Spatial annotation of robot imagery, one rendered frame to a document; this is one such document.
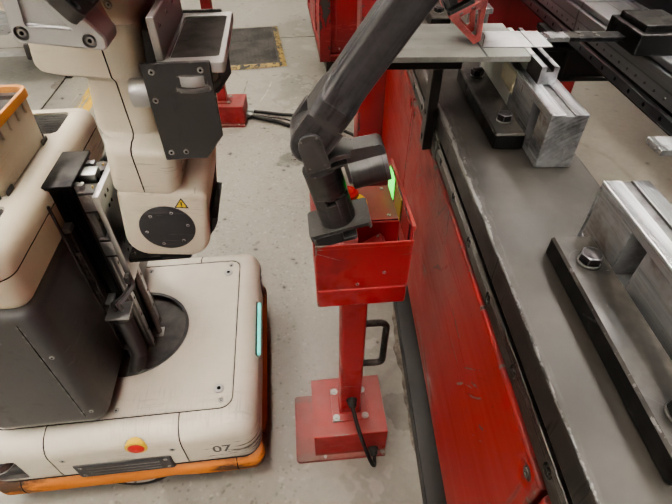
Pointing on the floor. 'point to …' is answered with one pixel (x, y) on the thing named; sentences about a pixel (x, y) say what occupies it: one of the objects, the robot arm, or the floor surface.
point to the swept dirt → (401, 371)
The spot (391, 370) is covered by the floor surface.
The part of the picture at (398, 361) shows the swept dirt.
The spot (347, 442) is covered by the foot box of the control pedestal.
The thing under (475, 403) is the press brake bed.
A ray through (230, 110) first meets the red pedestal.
